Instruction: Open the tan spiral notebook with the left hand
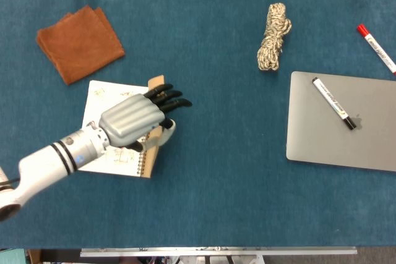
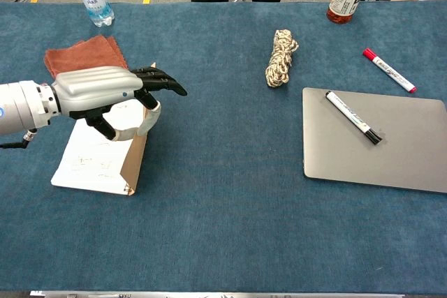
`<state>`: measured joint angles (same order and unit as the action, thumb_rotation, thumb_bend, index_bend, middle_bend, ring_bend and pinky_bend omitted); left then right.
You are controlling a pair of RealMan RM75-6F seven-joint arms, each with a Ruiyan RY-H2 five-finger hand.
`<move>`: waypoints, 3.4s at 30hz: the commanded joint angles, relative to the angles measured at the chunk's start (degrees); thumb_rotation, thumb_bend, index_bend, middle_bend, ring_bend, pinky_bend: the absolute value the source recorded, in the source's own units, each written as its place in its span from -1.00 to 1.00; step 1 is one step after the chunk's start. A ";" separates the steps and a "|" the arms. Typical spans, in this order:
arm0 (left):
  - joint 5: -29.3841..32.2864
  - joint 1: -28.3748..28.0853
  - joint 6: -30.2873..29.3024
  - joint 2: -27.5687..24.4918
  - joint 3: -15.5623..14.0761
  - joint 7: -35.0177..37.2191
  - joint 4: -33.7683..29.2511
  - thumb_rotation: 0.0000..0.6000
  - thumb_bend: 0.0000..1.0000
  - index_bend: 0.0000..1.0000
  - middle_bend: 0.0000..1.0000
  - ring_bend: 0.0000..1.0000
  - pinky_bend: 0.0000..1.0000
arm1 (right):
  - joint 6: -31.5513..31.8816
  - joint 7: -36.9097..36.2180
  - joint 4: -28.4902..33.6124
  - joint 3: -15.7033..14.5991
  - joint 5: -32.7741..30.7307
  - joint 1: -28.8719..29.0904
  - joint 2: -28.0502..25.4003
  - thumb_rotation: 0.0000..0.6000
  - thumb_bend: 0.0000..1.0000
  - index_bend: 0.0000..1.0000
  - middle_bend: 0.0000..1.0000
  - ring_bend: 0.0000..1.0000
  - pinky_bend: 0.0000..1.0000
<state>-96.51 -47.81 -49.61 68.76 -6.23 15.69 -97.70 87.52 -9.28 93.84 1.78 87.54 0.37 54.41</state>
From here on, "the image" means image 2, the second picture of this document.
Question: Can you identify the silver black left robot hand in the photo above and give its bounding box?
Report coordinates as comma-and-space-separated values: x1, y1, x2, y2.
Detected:
51, 66, 189, 142

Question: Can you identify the black cap whiteboard marker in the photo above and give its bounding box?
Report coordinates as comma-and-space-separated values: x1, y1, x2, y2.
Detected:
325, 90, 383, 146

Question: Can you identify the aluminium table edge rail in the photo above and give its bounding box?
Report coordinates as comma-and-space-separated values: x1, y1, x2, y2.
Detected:
29, 290, 406, 298

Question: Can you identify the kraft cover spiral notebook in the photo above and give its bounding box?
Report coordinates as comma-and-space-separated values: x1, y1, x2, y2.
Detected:
50, 62, 157, 197

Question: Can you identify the blue felt table cover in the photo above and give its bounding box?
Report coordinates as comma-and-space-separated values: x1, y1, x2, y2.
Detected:
0, 0, 447, 294

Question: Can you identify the closed grey laptop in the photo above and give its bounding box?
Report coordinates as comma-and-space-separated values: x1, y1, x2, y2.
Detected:
302, 87, 447, 194

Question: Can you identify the folded brown cloth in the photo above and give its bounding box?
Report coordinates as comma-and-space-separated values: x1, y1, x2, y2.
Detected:
44, 35, 129, 78

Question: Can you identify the beige braided rope bundle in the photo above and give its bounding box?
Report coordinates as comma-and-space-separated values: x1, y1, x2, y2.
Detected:
265, 29, 300, 89

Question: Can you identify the red cap whiteboard marker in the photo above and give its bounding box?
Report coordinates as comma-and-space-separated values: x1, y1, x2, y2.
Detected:
362, 47, 417, 94

